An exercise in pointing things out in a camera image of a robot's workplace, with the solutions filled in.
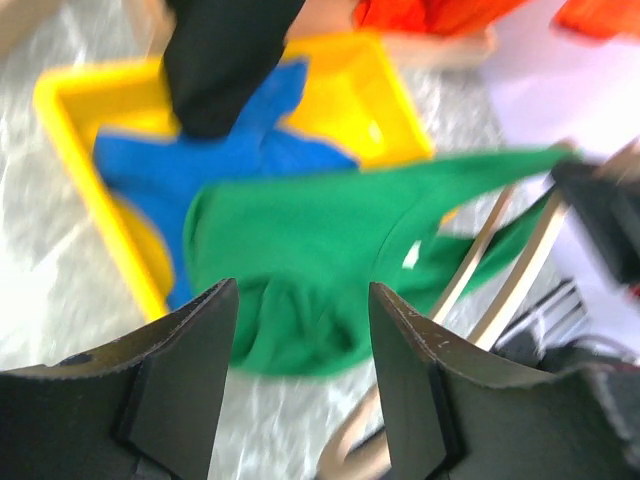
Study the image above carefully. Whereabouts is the black t-shirt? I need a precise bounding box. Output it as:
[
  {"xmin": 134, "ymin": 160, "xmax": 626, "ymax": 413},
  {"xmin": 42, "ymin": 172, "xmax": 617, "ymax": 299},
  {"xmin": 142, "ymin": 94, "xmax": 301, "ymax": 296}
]
[{"xmin": 163, "ymin": 0, "xmax": 303, "ymax": 139}]

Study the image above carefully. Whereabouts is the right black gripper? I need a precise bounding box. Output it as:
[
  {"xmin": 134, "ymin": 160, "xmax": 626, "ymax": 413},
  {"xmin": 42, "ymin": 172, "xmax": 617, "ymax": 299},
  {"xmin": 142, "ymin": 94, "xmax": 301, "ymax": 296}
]
[{"xmin": 551, "ymin": 160, "xmax": 639, "ymax": 287}]

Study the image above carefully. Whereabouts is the orange t-shirt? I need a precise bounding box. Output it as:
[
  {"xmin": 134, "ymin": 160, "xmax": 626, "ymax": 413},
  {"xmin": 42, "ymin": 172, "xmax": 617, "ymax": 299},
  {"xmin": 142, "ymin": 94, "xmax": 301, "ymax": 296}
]
[{"xmin": 352, "ymin": 0, "xmax": 639, "ymax": 41}]

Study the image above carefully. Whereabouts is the blue garment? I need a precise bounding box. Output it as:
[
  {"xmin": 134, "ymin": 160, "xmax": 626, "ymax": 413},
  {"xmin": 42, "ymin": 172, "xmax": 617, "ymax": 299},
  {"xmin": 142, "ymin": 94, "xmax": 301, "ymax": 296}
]
[{"xmin": 93, "ymin": 59, "xmax": 357, "ymax": 310}]

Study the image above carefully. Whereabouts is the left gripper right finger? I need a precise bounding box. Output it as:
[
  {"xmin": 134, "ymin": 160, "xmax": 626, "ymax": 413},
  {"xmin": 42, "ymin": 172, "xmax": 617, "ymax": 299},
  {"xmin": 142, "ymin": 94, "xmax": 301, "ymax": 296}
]
[{"xmin": 369, "ymin": 283, "xmax": 639, "ymax": 479}]

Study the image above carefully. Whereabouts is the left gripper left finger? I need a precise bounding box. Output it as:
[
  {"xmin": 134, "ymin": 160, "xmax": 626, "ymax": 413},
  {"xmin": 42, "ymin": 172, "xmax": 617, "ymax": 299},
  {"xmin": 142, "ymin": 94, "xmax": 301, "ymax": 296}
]
[{"xmin": 1, "ymin": 279, "xmax": 238, "ymax": 479}]

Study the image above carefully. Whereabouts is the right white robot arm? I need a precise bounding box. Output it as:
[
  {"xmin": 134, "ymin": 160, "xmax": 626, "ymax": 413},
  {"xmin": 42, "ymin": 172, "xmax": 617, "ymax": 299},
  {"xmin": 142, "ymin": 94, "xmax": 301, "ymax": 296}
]
[{"xmin": 492, "ymin": 162, "xmax": 639, "ymax": 372}]

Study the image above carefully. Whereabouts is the green tank top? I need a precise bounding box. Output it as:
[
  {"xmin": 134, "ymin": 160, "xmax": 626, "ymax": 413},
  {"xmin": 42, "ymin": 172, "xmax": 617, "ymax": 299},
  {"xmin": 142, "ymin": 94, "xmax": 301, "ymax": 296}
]
[{"xmin": 183, "ymin": 148, "xmax": 571, "ymax": 377}]

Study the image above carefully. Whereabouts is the yellow plastic tray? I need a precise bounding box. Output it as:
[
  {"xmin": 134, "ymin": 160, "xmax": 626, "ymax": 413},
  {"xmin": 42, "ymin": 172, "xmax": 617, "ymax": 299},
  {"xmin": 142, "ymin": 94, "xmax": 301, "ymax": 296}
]
[{"xmin": 33, "ymin": 33, "xmax": 434, "ymax": 321}]

